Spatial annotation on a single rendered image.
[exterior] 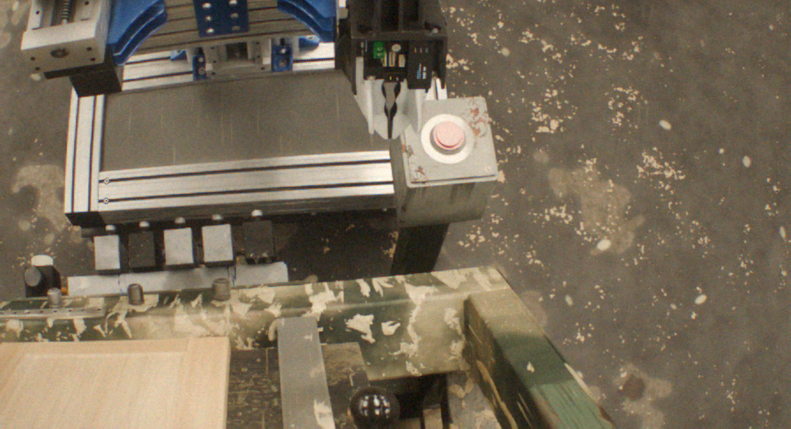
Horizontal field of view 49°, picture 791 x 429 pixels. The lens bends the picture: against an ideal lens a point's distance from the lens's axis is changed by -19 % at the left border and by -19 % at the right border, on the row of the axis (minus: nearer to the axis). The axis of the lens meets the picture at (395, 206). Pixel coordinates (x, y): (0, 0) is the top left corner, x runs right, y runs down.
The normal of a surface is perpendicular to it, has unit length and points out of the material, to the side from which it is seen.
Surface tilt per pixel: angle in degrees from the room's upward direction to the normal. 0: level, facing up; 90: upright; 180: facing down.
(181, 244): 0
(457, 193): 90
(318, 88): 0
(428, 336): 30
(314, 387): 60
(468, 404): 0
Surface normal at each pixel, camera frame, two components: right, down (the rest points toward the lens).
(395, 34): 0.07, 0.69
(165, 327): 0.11, 0.20
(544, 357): -0.07, -0.98
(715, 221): 0.06, -0.32
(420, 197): 0.12, 0.94
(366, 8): 0.03, -0.73
